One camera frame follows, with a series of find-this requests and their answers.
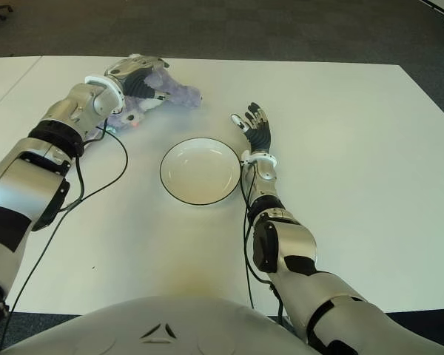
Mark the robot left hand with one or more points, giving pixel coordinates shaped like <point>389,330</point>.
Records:
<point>133,79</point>

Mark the white plate black rim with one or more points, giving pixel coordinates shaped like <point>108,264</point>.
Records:
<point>200,170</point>

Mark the purple plush doll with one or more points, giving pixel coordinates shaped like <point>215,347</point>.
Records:
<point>181,94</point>

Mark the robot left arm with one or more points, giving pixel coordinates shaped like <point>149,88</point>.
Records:
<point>40,177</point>

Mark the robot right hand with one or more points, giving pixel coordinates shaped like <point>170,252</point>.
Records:
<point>259,135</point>

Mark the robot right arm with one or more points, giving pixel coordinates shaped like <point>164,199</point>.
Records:
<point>296,236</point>

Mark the silver robot torso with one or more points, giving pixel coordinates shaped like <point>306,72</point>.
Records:
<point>170,325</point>

